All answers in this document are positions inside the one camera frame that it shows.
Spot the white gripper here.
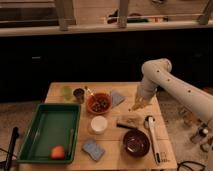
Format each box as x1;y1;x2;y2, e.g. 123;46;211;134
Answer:
135;82;157;101

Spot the yellow banana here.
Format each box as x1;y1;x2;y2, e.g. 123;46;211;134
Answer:
131;98;150;111

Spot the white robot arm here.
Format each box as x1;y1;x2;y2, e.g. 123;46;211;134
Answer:
135;58;213;129

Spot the white paper cup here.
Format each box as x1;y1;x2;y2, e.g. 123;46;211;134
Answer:
90;116;108;134

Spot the metal cup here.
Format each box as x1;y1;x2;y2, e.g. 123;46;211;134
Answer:
73;88;85;104

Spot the green plastic cup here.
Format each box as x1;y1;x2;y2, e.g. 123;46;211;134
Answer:
62;86;72;100

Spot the white black kitchen tool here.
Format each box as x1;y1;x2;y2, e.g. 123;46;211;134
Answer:
144;116;161;165

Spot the red bowl with food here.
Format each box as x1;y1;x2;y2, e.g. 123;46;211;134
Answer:
86;93;112;115

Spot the wooden spoon in bowl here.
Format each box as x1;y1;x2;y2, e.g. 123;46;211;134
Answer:
84;86;97;102

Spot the dark brown bowl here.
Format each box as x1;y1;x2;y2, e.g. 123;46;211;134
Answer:
123;129;150;157

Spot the blue sponge near front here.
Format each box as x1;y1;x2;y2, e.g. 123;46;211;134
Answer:
82;139;105;161

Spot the green plastic tray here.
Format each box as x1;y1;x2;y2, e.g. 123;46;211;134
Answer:
17;103;81;164

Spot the orange fruit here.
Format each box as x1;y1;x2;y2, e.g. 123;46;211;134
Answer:
51;146;65;160

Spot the black stand pole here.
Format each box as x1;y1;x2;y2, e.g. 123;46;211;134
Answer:
3;127;19;171

